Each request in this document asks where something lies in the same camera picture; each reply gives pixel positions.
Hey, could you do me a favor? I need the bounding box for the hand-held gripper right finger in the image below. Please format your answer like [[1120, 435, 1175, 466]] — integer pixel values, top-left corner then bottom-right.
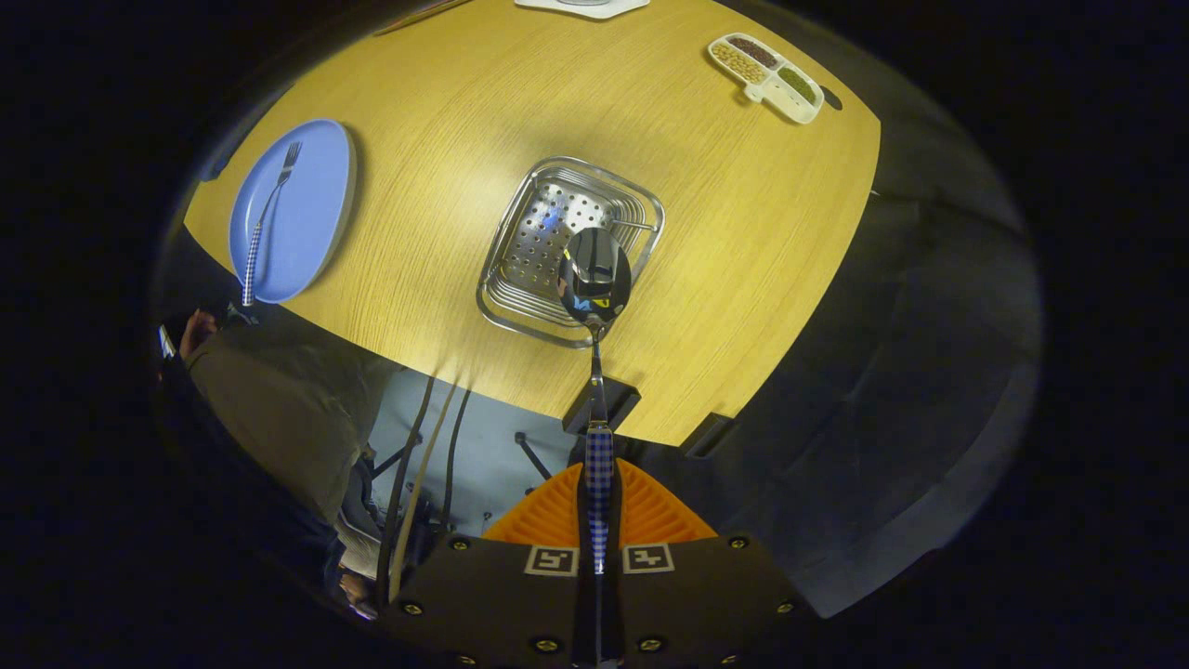
[[604, 457, 823, 669]]

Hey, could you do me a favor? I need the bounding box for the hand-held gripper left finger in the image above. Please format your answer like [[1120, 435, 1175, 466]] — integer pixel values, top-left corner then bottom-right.
[[385, 460, 595, 669]]

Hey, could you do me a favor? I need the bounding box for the spoon with checkered handle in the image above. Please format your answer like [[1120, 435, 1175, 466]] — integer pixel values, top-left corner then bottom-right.
[[557, 227, 634, 575]]

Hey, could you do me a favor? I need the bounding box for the fork with checkered handle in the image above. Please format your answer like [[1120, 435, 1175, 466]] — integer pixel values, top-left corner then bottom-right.
[[241, 141, 304, 308]]

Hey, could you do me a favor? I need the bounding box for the person's olive clothing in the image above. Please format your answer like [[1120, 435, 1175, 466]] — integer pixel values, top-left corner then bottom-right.
[[186, 321, 410, 526]]

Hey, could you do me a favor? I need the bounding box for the blue round plate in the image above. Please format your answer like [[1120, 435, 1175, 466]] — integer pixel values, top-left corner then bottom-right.
[[228, 118, 358, 306]]

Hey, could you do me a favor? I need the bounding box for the white divided tray of beans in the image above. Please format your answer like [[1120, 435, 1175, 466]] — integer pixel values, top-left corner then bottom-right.
[[707, 33, 826, 125]]

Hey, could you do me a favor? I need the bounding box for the white square coaster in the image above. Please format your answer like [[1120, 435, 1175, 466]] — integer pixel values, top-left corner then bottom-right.
[[514, 0, 651, 20]]

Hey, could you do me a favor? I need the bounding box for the beige cable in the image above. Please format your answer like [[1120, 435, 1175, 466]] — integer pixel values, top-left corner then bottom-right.
[[388, 381, 461, 600]]

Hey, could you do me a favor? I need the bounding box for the black cable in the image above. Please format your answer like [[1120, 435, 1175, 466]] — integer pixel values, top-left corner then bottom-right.
[[376, 376, 436, 605]]

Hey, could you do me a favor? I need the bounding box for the black table bracket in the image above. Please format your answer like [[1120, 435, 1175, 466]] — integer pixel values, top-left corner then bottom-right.
[[683, 412, 735, 456], [562, 376, 642, 438]]

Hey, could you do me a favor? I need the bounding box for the metal wire basket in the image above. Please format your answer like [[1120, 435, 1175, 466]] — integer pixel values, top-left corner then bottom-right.
[[476, 156, 666, 349]]

